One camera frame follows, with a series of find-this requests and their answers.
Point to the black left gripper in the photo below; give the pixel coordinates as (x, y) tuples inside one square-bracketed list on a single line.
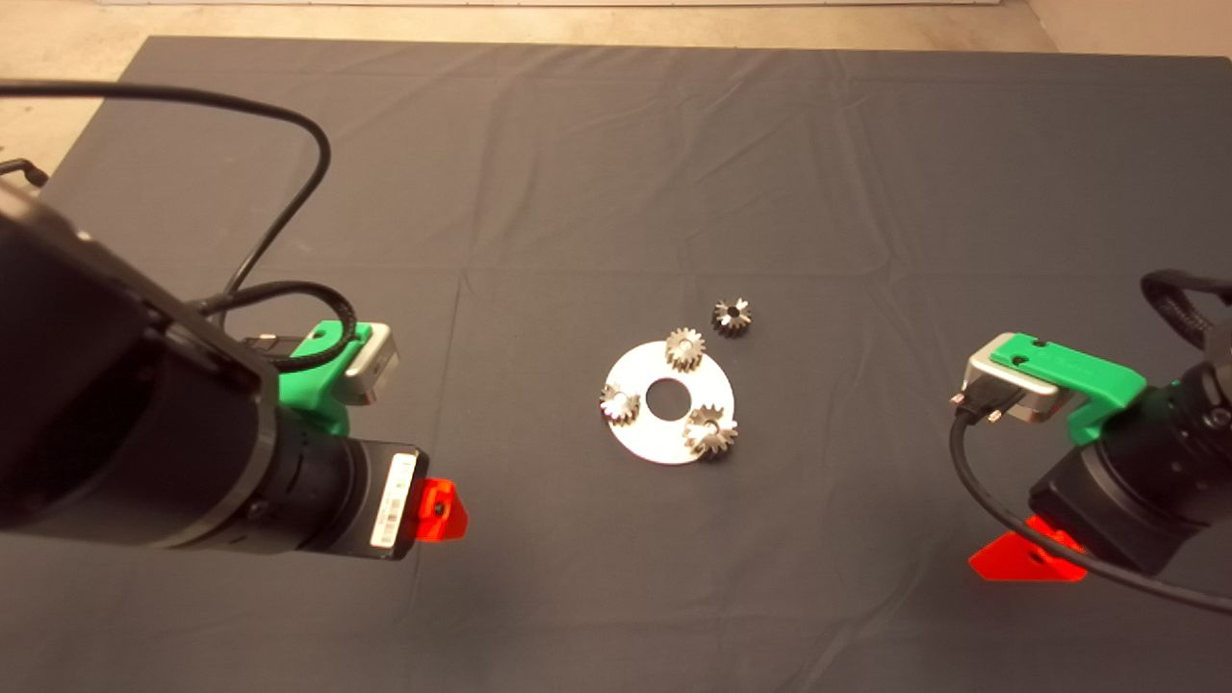
[(380, 500)]

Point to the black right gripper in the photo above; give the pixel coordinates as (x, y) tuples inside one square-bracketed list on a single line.
[(1107, 510)]

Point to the large steel gear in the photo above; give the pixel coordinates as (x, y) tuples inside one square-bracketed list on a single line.
[(710, 433)]

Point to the small dark steel gear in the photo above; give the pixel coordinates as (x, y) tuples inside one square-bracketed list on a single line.
[(731, 318)]

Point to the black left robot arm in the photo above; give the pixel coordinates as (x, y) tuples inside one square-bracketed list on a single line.
[(115, 404)]

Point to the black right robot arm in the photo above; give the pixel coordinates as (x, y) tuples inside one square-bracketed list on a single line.
[(1184, 433)]

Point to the round metal plate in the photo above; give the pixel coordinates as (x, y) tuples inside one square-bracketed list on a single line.
[(654, 445)]

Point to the dark grey table cloth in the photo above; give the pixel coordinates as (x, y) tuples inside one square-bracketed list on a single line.
[(616, 192)]

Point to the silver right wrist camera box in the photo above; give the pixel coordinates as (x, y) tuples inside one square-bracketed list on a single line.
[(1038, 406)]

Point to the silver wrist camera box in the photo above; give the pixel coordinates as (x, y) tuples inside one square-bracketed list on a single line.
[(375, 364), (1038, 406)]

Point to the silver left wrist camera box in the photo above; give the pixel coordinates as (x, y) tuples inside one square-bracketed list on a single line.
[(375, 364)]

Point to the green left camera mount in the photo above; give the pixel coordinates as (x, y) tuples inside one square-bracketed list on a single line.
[(322, 390)]

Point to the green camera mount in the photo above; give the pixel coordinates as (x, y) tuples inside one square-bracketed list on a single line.
[(322, 390), (1068, 371)]

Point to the green right camera mount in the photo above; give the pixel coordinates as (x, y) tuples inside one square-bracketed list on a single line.
[(1068, 371)]

